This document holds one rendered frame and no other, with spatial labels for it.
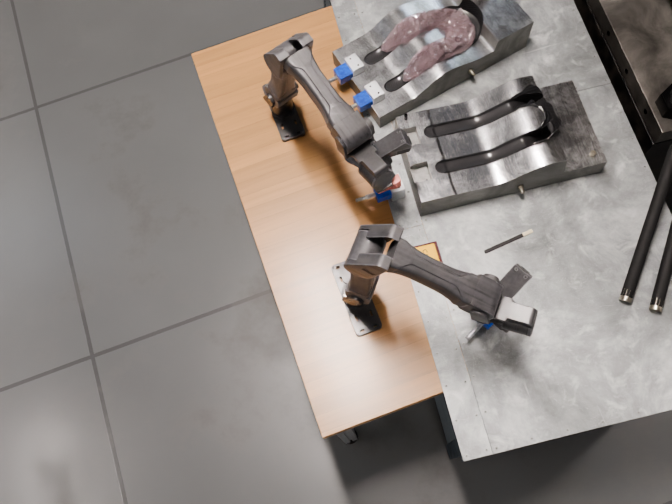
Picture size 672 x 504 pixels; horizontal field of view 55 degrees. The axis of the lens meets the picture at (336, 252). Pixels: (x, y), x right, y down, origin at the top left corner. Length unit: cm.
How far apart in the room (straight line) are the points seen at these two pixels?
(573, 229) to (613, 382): 40
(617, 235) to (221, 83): 119
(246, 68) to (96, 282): 117
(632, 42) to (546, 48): 25
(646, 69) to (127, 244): 197
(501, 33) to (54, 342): 197
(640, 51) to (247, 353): 166
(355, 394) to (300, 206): 53
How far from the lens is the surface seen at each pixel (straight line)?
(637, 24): 219
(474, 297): 127
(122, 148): 297
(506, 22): 195
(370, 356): 163
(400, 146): 150
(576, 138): 184
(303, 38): 147
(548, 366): 167
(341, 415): 161
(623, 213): 184
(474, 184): 169
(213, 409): 249
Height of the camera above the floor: 240
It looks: 70 degrees down
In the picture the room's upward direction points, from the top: 12 degrees counter-clockwise
